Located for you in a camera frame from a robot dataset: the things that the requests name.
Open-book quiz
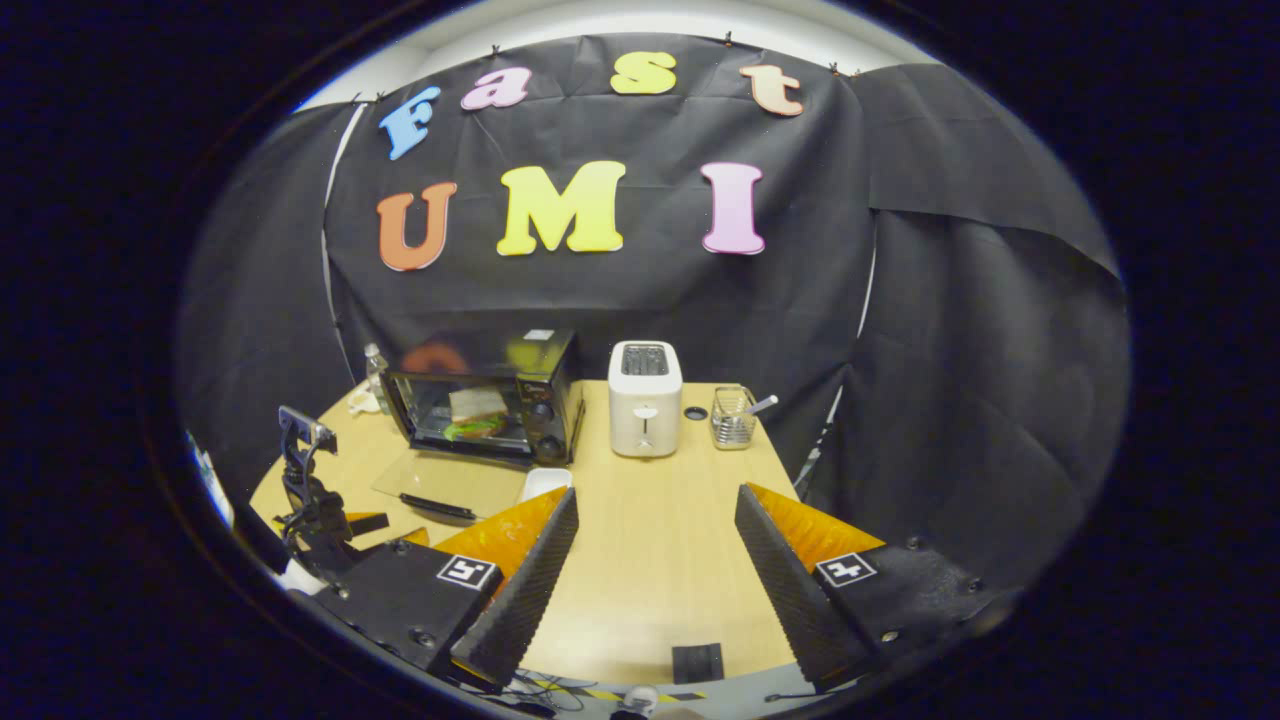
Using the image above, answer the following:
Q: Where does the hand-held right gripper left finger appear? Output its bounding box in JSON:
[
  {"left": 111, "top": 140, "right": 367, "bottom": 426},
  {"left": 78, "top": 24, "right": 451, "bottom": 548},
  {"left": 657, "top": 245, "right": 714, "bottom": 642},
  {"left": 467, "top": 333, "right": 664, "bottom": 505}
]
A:
[{"left": 315, "top": 487, "right": 581, "bottom": 693}]

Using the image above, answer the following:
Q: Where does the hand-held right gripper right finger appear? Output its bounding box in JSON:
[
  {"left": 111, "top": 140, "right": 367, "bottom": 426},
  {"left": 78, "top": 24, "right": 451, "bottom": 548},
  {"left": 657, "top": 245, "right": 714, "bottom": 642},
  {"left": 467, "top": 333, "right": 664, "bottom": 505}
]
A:
[{"left": 734, "top": 483, "right": 1021, "bottom": 693}]

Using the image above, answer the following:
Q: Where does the lettuce sandwich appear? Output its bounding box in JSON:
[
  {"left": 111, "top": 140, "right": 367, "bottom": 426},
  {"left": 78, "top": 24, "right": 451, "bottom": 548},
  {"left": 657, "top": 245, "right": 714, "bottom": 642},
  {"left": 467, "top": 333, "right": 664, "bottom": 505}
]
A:
[{"left": 442, "top": 387, "right": 511, "bottom": 442}]

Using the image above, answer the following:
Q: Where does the black electric oven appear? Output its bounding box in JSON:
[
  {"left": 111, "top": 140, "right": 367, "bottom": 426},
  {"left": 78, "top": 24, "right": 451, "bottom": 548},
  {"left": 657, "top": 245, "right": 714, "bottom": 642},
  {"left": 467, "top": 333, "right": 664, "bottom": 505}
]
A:
[{"left": 371, "top": 328, "right": 587, "bottom": 523}]

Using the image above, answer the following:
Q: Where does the small black pad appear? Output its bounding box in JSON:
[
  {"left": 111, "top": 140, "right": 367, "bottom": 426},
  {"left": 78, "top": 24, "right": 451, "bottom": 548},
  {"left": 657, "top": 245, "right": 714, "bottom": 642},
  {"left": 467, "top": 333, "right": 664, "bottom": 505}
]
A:
[{"left": 671, "top": 643, "right": 725, "bottom": 686}]

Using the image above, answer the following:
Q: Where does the white rectangular dish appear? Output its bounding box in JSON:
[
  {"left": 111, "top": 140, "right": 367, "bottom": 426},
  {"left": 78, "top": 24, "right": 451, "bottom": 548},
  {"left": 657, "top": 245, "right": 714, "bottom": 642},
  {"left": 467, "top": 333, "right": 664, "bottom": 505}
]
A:
[{"left": 519, "top": 467, "right": 575, "bottom": 504}]

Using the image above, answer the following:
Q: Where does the clear plastic bottle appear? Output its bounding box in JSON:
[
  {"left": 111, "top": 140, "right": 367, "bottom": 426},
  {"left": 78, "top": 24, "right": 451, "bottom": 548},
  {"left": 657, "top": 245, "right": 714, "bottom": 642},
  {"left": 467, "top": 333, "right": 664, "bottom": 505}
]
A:
[{"left": 363, "top": 343, "right": 392, "bottom": 414}]

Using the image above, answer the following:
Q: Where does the clear utensil holder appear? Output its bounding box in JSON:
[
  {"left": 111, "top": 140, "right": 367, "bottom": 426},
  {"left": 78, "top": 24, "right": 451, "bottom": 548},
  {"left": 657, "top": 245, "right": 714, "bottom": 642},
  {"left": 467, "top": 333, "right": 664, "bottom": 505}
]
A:
[{"left": 710, "top": 386, "right": 759, "bottom": 452}]

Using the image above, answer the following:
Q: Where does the white toaster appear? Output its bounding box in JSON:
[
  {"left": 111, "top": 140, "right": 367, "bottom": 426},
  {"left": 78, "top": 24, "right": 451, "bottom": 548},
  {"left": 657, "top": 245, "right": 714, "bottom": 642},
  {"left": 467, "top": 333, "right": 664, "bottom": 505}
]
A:
[{"left": 608, "top": 340, "right": 685, "bottom": 460}]

